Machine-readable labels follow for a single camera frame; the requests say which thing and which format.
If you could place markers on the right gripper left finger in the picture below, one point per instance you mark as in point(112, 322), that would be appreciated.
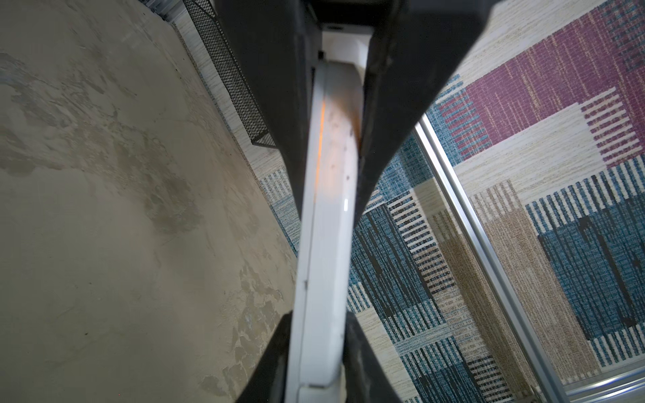
point(275, 44)

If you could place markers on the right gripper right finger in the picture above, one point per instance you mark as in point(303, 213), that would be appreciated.
point(416, 46)

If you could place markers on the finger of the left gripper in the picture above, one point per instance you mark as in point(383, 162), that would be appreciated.
point(268, 381)
point(365, 380)

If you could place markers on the white remote control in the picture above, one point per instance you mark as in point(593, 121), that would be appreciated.
point(328, 208)

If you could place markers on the black wire shelf rack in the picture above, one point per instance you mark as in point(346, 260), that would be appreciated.
point(204, 17)

